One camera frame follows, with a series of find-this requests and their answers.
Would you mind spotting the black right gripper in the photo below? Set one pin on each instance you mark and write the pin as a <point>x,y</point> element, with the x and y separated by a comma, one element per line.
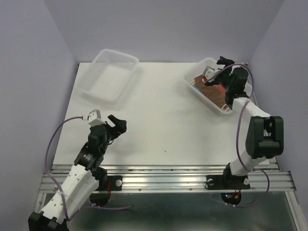
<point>211,82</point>

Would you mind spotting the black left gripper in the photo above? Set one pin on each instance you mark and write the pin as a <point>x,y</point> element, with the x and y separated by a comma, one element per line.
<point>120,125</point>

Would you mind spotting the brown orange bear towel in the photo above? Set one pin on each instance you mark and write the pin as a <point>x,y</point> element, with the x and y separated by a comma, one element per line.
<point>216,93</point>

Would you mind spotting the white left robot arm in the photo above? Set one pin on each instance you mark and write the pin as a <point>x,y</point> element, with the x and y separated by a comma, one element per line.
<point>86,175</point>

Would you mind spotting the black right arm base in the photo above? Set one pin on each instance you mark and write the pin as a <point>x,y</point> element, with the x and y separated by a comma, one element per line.
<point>231,186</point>

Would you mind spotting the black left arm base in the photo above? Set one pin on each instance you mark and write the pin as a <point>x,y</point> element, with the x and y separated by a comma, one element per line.
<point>107,184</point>

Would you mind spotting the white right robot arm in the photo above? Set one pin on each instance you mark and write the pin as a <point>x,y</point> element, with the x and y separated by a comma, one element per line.
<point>235,166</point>

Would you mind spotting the white basket holding towels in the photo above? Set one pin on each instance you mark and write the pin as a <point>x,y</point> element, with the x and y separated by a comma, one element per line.
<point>107,75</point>

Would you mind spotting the empty white plastic basket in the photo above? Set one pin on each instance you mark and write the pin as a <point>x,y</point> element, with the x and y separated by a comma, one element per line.
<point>197,70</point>

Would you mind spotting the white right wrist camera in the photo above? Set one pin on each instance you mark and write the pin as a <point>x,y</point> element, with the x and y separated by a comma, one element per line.
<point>208,73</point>

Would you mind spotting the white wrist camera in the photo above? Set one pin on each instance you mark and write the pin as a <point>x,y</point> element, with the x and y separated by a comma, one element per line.
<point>93,118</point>
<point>208,73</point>

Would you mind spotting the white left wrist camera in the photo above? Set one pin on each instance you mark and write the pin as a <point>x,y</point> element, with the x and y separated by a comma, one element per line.
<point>93,118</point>

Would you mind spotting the aluminium mounting rail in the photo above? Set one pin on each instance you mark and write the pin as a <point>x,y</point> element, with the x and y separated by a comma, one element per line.
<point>191,179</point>

